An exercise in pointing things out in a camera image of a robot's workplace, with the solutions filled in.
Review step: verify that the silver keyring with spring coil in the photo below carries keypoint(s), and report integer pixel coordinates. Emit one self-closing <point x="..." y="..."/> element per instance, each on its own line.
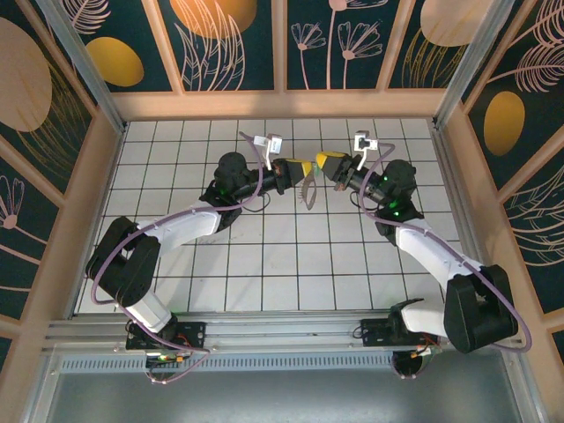
<point x="303" y="190"/>

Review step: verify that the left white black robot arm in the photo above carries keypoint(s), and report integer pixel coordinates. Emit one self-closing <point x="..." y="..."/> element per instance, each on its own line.
<point x="185" y="227"/>

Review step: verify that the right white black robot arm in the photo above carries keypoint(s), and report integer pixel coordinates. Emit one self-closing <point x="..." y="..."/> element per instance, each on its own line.
<point x="423" y="247"/>

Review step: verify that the grey metal panel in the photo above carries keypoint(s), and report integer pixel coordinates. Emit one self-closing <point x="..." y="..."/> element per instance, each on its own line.
<point x="282" y="396"/>

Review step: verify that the aluminium side rail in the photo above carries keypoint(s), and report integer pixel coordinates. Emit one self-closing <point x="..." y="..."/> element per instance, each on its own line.
<point x="460" y="220"/>

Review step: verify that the aluminium corner post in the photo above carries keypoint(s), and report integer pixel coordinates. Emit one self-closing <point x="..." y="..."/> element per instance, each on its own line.
<point x="471" y="57"/>
<point x="88" y="75"/>

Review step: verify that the long aluminium mounting rail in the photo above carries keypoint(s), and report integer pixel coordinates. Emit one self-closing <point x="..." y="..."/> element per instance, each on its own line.
<point x="282" y="328"/>

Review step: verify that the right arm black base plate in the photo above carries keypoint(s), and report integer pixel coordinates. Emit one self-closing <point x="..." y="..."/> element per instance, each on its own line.
<point x="372" y="331"/>

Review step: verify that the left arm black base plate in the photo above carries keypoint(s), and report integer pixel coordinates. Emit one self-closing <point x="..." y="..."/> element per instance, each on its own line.
<point x="194" y="331"/>

